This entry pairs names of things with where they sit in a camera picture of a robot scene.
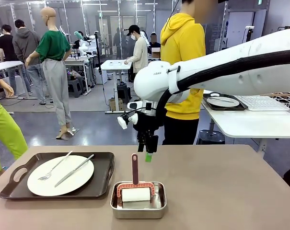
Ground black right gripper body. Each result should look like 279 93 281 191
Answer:
132 111 160 138

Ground pink handled lint roller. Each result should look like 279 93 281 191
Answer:
117 153 155 208

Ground brown plastic serving tray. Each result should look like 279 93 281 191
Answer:
0 151 115 200

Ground silver metal table knife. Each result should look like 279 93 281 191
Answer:
54 154 94 188

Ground large white round plate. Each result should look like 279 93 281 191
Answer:
27 155 95 196

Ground silver metal fork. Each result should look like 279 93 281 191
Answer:
38 150 73 181

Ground cardboard box on floor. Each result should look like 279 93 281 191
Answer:
108 97 124 112

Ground small black stool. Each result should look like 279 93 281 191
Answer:
116 82 131 104

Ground black round stool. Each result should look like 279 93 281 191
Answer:
197 129 226 145

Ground white background work table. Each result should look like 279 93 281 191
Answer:
100 59 136 115
0 60 32 100

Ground person in beige sweater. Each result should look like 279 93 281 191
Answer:
124 24 150 83

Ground stainless steel rectangular tray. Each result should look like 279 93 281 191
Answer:
110 181 167 219

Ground white plate with single knife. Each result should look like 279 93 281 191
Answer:
206 97 241 108

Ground grey plastic stool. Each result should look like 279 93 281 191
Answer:
67 78 87 98

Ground silver knife on dark tray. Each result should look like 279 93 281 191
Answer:
209 97 235 104

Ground seated person behind cardboard box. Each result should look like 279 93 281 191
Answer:
148 33 162 55

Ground person in yellow hoodie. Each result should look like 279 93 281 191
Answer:
160 0 219 146

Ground dark tray with plate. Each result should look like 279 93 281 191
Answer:
203 92 249 111

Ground white side table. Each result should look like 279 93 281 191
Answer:
201 90 290 158

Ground mannequin green shirt grey trousers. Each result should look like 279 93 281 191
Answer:
25 6 75 140

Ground black stand with white device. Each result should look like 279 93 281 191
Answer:
244 25 255 43

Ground person in lime green clothes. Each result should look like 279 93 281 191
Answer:
0 66 29 179

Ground person in grey hoodie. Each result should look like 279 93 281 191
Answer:
12 19 50 105

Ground person in black t-shirt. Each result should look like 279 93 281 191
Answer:
0 23 17 96

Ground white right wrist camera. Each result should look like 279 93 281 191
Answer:
117 112 139 130

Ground black right arm cable sleeve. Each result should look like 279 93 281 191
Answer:
156 49 290 127

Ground thin black hanging cable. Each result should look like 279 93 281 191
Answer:
165 0 184 27

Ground white wire dish rack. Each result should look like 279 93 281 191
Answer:
235 92 290 112

